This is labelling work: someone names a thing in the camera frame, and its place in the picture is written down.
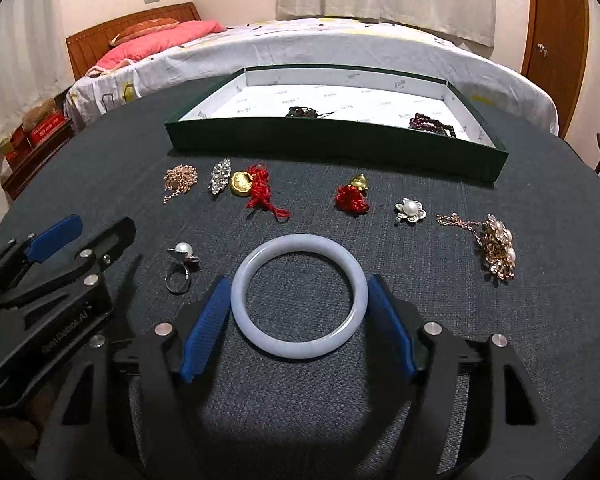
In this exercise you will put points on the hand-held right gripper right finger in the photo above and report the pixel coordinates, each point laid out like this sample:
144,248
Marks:
392,330

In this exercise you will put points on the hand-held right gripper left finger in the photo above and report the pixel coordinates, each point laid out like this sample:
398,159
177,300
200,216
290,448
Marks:
205,330

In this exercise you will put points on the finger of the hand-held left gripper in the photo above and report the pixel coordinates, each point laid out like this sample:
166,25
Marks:
112,240
55,237

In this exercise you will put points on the white jade bangle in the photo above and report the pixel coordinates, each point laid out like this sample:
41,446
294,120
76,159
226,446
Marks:
238,300

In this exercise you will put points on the silver rhinestone brooch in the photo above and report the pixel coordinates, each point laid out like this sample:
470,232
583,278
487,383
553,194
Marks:
220,175

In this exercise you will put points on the large gold pearl brooch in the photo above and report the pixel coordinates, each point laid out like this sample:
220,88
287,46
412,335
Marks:
497,250

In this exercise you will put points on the small gold red knot charm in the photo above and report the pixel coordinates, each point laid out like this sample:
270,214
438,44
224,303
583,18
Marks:
352,197

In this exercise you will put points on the gold ingot red knot charm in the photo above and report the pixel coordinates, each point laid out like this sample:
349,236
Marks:
260,185

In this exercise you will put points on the white shallow box tray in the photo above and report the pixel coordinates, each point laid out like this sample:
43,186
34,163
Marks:
330,145

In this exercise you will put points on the wooden nightstand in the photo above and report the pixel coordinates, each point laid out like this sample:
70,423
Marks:
35,165

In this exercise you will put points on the red gift box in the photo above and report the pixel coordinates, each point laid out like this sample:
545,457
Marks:
45,130

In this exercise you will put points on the pearl flower brooch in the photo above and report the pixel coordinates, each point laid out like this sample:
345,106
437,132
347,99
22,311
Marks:
410,207

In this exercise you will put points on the brown fuzzy object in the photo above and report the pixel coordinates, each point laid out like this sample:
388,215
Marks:
39,110

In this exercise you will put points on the white sheer curtain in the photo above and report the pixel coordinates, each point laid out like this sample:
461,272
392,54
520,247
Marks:
20,70

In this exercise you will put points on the wooden headboard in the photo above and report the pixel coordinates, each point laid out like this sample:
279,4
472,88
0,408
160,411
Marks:
85,47

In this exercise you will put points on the pink quilt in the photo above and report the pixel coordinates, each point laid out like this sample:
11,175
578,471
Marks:
145,46

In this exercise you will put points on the orange pillow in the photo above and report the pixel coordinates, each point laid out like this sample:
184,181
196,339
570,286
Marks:
145,27

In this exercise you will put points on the bed with patterned sheet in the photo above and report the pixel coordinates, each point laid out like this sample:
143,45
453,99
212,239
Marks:
330,45

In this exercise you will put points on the wooden door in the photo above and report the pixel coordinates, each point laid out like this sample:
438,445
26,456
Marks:
555,20

